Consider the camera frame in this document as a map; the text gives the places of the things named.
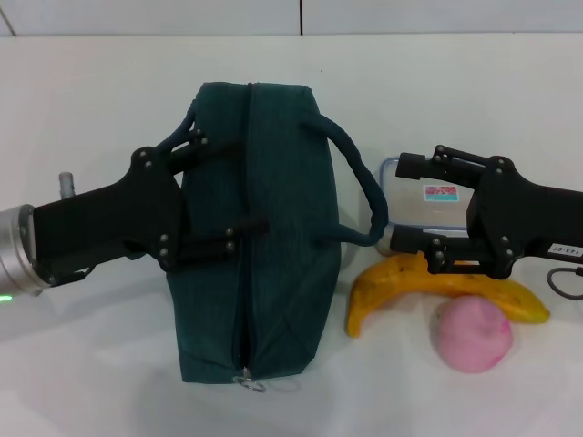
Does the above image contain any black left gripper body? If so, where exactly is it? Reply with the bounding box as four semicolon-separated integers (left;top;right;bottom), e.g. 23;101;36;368
32;146;191;288

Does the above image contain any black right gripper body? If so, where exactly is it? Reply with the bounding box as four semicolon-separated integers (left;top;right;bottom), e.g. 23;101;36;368
466;156;583;280

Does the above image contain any clear plastic blue-rimmed food box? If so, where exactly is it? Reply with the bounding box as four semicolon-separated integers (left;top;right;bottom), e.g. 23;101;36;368
373;154;477;257

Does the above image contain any yellow banana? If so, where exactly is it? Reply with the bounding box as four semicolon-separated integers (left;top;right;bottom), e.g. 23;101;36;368
345;253;551;339

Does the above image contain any dark teal fabric lunch bag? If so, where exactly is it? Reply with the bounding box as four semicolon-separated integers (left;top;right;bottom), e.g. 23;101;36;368
154;80;390;386

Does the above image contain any pink toy peach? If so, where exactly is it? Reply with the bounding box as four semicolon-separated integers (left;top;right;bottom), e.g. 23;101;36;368
431;294;515;375

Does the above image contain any silver zipper pull ring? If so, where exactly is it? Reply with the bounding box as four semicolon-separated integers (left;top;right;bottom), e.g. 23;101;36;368
231;368;268;393

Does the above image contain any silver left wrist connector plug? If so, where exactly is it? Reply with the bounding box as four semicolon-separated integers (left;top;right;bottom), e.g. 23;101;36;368
58;171;77;199

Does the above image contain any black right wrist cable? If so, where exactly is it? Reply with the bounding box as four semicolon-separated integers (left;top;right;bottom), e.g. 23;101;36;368
548;266;583;301

